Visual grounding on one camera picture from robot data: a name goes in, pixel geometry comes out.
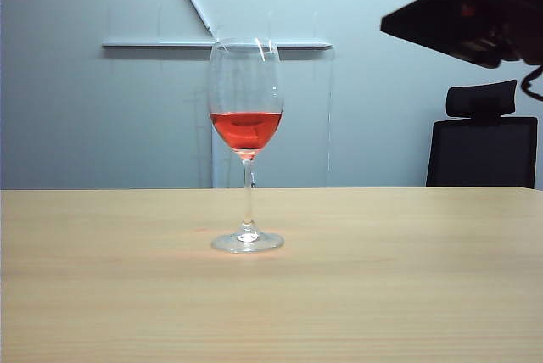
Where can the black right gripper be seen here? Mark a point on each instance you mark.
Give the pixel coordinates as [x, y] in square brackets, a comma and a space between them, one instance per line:
[530, 11]

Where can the clear goblet with red liquid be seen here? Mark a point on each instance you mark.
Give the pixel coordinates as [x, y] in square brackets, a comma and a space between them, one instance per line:
[246, 130]

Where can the black mesh office chair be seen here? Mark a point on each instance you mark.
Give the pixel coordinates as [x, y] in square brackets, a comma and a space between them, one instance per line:
[479, 151]

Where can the small grey wall clip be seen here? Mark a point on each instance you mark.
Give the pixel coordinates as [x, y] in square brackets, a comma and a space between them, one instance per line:
[253, 180]

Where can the white vertical post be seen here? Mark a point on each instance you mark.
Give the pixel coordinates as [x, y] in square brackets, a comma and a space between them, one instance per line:
[214, 168]

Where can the white horizontal wall ledge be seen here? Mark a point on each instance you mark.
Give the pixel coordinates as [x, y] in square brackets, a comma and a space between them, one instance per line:
[161, 44]

